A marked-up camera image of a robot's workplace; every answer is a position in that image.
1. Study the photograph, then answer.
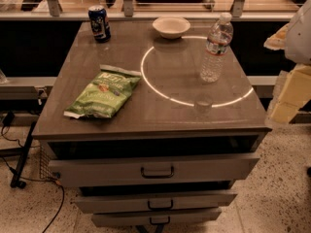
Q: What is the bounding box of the green chip bag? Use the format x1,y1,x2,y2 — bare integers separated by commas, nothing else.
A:
64,65,141,118

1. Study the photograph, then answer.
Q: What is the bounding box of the grey drawer cabinet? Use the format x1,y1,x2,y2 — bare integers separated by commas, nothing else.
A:
31,18,272,233

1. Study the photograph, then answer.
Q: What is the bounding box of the black cable on floor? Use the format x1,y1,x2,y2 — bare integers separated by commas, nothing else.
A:
0,112,66,233

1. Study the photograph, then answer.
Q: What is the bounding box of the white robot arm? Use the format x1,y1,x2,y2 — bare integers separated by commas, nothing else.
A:
263,0,311,123

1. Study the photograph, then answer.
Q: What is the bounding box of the blue soda can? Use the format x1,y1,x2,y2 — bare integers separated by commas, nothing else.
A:
88,5,111,42

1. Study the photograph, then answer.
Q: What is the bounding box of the top grey drawer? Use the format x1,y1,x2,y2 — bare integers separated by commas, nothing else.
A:
49,153,259,187

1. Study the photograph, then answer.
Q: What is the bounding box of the black stand leg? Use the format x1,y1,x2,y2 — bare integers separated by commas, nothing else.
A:
10,122,36,188

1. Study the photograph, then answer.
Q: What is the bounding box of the bottom grey drawer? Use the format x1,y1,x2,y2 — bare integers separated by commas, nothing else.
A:
91,208,222,227

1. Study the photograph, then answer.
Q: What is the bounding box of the clear plastic water bottle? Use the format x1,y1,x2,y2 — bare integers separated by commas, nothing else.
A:
200,13,233,83

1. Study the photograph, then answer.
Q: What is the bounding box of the metal window railing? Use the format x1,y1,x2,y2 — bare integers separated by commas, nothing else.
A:
0,0,298,21

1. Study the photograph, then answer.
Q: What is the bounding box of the middle grey drawer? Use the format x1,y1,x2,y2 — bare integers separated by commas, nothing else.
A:
75,190,236,214

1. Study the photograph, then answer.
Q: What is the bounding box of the white paper bowl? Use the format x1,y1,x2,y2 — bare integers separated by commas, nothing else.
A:
153,17,190,39

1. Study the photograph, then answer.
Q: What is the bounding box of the grey drawer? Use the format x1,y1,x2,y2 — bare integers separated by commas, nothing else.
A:
49,153,259,187
91,208,222,227
75,190,236,214

